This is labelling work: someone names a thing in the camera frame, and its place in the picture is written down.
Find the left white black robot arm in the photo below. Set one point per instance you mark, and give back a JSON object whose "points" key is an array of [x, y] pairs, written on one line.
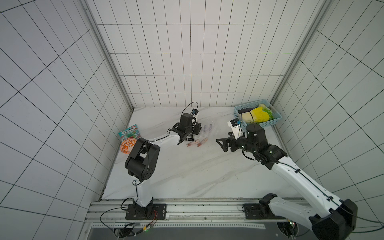
{"points": [[142, 160]]}

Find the pink clear lip gloss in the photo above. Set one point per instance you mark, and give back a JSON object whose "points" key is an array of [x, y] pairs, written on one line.
{"points": [[193, 143]]}

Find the yellow green toy cabbage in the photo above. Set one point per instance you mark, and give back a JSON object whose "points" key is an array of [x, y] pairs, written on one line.
{"points": [[260, 114]]}

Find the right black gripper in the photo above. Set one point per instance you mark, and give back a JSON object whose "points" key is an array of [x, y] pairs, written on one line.
{"points": [[232, 143]]}

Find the orange white patterned bowl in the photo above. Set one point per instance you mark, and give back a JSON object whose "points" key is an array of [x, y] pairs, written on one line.
{"points": [[127, 145]]}

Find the teal mint candy bag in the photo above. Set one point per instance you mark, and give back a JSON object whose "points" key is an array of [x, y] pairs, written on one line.
{"points": [[130, 132]]}

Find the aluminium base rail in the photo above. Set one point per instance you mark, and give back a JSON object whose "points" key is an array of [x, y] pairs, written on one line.
{"points": [[177, 213]]}

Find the clear acrylic lipstick organizer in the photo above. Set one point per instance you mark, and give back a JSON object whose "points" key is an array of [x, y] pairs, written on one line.
{"points": [[208, 129]]}

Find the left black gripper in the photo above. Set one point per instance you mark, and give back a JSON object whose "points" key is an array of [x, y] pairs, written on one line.
{"points": [[197, 126]]}

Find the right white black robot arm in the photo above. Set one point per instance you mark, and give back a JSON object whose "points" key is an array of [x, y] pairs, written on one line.
{"points": [[327, 216]]}

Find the blue plastic basket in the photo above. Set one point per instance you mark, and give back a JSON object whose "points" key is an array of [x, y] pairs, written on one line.
{"points": [[255, 104]]}

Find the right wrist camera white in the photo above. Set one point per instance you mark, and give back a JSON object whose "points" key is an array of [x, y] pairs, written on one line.
{"points": [[236, 126]]}

